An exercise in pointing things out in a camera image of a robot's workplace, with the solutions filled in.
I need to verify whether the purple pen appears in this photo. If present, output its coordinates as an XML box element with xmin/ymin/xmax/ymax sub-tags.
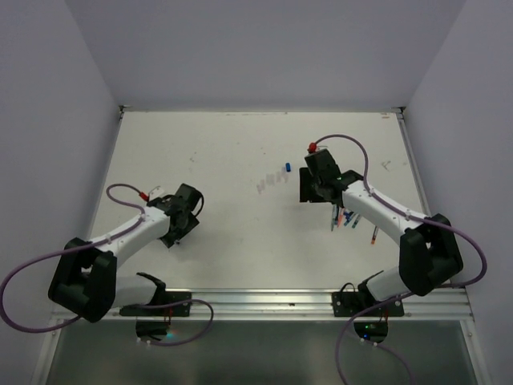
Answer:
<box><xmin>344</xmin><ymin>212</ymin><xmax>355</xmax><ymax>226</ymax></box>

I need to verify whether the light blue capped pen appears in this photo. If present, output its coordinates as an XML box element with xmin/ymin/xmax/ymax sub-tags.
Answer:
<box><xmin>351</xmin><ymin>214</ymin><xmax>362</xmax><ymax>229</ymax></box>

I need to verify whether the red capped pen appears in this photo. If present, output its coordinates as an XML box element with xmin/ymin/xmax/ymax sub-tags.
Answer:
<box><xmin>370</xmin><ymin>226</ymin><xmax>379</xmax><ymax>245</ymax></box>

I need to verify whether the dark blue pen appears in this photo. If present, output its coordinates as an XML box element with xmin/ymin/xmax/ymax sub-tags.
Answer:
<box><xmin>330</xmin><ymin>205</ymin><xmax>339</xmax><ymax>232</ymax></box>

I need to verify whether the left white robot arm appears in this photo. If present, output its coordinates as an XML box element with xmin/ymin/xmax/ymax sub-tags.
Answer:
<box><xmin>48</xmin><ymin>184</ymin><xmax>204</xmax><ymax>322</ymax></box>

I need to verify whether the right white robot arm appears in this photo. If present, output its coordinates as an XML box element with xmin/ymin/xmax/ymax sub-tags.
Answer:
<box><xmin>299</xmin><ymin>148</ymin><xmax>463</xmax><ymax>315</ymax></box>

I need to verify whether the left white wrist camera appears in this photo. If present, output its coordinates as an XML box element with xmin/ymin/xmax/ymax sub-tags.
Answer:
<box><xmin>147</xmin><ymin>186</ymin><xmax>165</xmax><ymax>201</ymax></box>

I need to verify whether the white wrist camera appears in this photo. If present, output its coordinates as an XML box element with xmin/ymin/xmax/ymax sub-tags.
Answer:
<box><xmin>147</xmin><ymin>186</ymin><xmax>165</xmax><ymax>201</ymax></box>
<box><xmin>307</xmin><ymin>142</ymin><xmax>326</xmax><ymax>155</ymax></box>

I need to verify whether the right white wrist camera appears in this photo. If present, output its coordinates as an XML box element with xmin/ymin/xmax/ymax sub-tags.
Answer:
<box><xmin>307</xmin><ymin>142</ymin><xmax>326</xmax><ymax>155</ymax></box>

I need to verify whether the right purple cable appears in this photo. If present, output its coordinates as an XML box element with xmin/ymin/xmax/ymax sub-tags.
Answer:
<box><xmin>316</xmin><ymin>134</ymin><xmax>489</xmax><ymax>385</ymax></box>

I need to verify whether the aluminium right side rail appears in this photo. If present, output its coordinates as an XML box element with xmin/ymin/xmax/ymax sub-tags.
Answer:
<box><xmin>392</xmin><ymin>107</ymin><xmax>432</xmax><ymax>216</ymax></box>

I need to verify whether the aluminium rail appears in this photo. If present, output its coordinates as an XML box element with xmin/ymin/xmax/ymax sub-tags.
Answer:
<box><xmin>51</xmin><ymin>286</ymin><xmax>476</xmax><ymax>324</ymax></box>
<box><xmin>392</xmin><ymin>107</ymin><xmax>432</xmax><ymax>216</ymax></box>

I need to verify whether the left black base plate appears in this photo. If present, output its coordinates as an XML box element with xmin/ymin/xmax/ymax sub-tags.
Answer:
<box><xmin>119</xmin><ymin>290</ymin><xmax>192</xmax><ymax>319</ymax></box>

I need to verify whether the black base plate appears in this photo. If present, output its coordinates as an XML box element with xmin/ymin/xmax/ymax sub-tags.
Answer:
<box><xmin>331</xmin><ymin>291</ymin><xmax>405</xmax><ymax>318</ymax></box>
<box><xmin>119</xmin><ymin>290</ymin><xmax>192</xmax><ymax>319</ymax></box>

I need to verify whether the aluminium front rail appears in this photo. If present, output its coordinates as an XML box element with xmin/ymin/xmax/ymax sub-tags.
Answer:
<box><xmin>51</xmin><ymin>286</ymin><xmax>476</xmax><ymax>324</ymax></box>

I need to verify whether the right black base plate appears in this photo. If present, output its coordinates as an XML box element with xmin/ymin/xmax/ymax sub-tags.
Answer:
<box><xmin>331</xmin><ymin>291</ymin><xmax>405</xmax><ymax>318</ymax></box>

